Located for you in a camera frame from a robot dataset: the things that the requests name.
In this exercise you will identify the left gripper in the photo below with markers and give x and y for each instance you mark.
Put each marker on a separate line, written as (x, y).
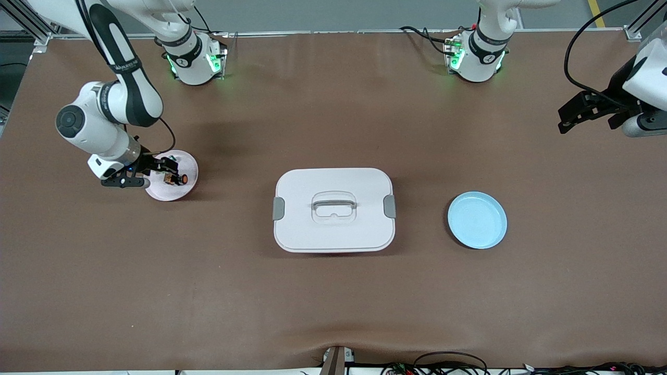
(619, 86)

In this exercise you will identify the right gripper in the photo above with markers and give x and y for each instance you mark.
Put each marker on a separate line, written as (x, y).
(147, 164)

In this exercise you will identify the orange black push switch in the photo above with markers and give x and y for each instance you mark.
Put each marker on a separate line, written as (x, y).
(180, 179)

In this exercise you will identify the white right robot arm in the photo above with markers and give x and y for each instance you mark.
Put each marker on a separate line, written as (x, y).
(99, 122)

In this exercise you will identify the white lidded pink storage box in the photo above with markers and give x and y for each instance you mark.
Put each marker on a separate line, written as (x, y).
(333, 234)

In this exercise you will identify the small white box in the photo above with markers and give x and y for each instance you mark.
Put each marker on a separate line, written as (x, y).
(349, 355)

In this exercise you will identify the pink round plate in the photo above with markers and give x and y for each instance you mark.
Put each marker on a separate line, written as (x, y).
(174, 194)

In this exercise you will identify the light blue round plate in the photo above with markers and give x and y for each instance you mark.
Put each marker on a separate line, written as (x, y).
(477, 221)

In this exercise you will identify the brown table mat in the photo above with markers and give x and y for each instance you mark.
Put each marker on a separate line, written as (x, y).
(333, 302)

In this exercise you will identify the clear table edge strip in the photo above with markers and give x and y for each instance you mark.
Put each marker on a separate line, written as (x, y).
(338, 32)

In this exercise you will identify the aluminium frame corner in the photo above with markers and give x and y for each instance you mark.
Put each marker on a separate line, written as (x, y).
(633, 34)
(41, 39)

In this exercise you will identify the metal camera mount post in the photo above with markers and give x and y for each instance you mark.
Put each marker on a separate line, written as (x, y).
(333, 362)

